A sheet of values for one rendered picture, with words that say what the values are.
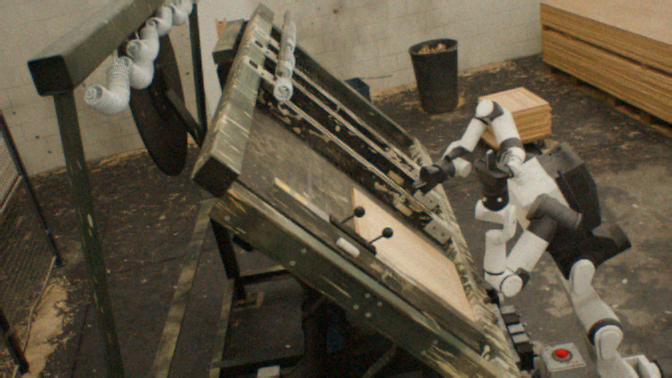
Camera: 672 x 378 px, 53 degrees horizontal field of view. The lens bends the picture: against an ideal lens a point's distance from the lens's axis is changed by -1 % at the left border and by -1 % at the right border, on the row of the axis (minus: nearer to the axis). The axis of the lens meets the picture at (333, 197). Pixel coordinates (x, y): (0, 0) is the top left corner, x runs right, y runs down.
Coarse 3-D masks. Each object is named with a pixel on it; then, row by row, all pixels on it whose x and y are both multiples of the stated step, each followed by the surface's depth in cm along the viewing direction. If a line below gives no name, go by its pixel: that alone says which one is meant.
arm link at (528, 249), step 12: (528, 240) 229; (540, 240) 227; (516, 252) 231; (528, 252) 228; (540, 252) 229; (516, 264) 229; (528, 264) 229; (516, 276) 227; (528, 276) 230; (504, 288) 226; (516, 288) 228
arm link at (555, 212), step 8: (552, 200) 228; (552, 208) 226; (560, 208) 227; (568, 208) 228; (544, 216) 227; (552, 216) 226; (560, 216) 226; (568, 216) 226; (576, 216) 227; (536, 224) 228; (544, 224) 227; (552, 224) 227; (560, 224) 227; (568, 224) 226; (536, 232) 228; (544, 232) 227; (552, 232) 228; (560, 232) 229; (544, 240) 228
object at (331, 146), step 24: (264, 72) 273; (288, 72) 273; (264, 96) 273; (288, 120) 278; (312, 120) 283; (336, 144) 284; (360, 168) 289; (384, 192) 294; (408, 216) 300; (432, 216) 301
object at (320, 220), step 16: (272, 192) 215; (288, 192) 215; (304, 208) 217; (320, 224) 220; (336, 240) 223; (352, 240) 223; (368, 256) 226; (384, 256) 232; (400, 272) 231; (416, 288) 232; (432, 304) 236; (448, 304) 240; (448, 320) 239; (464, 320) 239; (480, 336) 242
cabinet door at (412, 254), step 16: (352, 192) 270; (352, 208) 259; (368, 208) 267; (368, 224) 252; (384, 224) 265; (400, 224) 279; (384, 240) 252; (400, 240) 264; (416, 240) 278; (400, 256) 251; (416, 256) 263; (432, 256) 277; (416, 272) 250; (432, 272) 262; (448, 272) 276; (432, 288) 248; (448, 288) 261; (464, 304) 259
